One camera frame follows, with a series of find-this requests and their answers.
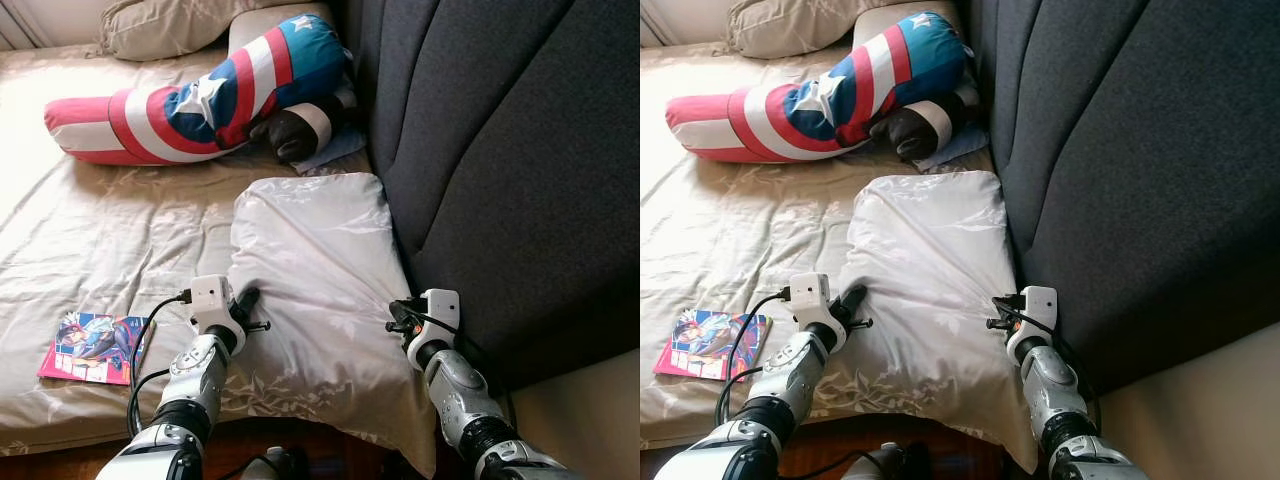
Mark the red white blue shield bolster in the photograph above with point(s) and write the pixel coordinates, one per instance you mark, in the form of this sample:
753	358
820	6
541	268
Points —
150	120
770	120

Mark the dark brown white-banded plush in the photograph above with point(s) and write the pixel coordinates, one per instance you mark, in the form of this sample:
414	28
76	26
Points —
905	135
285	135

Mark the light blue cloth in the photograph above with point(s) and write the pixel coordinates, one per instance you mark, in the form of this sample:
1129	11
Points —
960	150
340	155

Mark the colourful comic book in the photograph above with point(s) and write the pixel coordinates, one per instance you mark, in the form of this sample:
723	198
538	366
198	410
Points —
700	345
85	345

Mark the silver left robot leg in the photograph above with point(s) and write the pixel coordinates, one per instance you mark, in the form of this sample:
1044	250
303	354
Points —
885	462
275	465

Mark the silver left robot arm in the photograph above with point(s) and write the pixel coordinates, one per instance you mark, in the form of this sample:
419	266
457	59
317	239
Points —
790	375
195	375

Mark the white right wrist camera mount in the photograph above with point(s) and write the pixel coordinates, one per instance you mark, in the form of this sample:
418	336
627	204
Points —
440	300
1040	300

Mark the dark grey upholstered headboard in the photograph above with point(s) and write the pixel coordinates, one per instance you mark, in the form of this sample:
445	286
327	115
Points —
520	150
1150	150

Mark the beige floral pillow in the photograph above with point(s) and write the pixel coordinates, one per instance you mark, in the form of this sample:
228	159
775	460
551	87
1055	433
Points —
320	260
930	260
170	25
790	25

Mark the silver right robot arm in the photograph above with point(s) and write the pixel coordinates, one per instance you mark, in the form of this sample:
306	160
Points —
1050	385
460	390

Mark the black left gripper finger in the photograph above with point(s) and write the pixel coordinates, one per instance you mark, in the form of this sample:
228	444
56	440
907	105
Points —
852	300
247	302

